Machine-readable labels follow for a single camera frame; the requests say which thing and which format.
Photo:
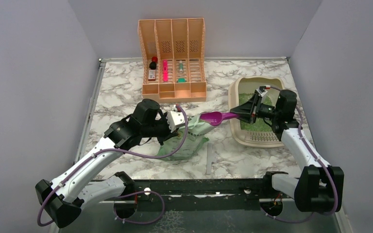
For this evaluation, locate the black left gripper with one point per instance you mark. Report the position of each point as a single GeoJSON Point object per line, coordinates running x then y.
{"type": "Point", "coordinates": [168, 134]}

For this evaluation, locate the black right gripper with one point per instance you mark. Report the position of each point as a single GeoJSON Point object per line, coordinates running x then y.
{"type": "Point", "coordinates": [246, 111]}

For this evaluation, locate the beige litter box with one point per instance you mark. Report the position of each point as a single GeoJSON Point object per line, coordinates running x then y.
{"type": "Point", "coordinates": [258, 135]}

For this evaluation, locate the purple litter scoop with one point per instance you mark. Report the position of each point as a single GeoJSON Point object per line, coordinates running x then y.
{"type": "Point", "coordinates": [216, 118]}

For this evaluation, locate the green litter bag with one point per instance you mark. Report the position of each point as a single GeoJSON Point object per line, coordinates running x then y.
{"type": "Point", "coordinates": [195, 139]}

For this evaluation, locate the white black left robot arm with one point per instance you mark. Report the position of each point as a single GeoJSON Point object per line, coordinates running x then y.
{"type": "Point", "coordinates": [64, 198]}

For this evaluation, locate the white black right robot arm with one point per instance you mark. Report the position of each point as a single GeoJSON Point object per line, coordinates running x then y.
{"type": "Point", "coordinates": [320, 185]}

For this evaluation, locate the red white small box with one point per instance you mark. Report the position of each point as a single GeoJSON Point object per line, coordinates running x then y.
{"type": "Point", "coordinates": [151, 75]}

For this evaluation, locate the green tape dispenser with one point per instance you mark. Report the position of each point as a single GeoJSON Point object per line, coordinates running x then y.
{"type": "Point", "coordinates": [181, 80]}

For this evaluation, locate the red and black stamp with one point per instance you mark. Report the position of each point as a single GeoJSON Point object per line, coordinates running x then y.
{"type": "Point", "coordinates": [153, 64]}

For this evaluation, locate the green white glue stick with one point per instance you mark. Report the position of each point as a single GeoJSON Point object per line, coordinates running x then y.
{"type": "Point", "coordinates": [181, 67]}

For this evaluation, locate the orange plastic file organizer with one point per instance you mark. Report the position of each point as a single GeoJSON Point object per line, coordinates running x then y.
{"type": "Point", "coordinates": [174, 39]}

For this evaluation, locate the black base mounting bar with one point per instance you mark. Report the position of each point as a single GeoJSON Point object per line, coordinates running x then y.
{"type": "Point", "coordinates": [193, 194]}

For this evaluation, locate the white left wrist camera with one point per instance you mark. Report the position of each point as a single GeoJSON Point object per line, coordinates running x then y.
{"type": "Point", "coordinates": [175, 119]}

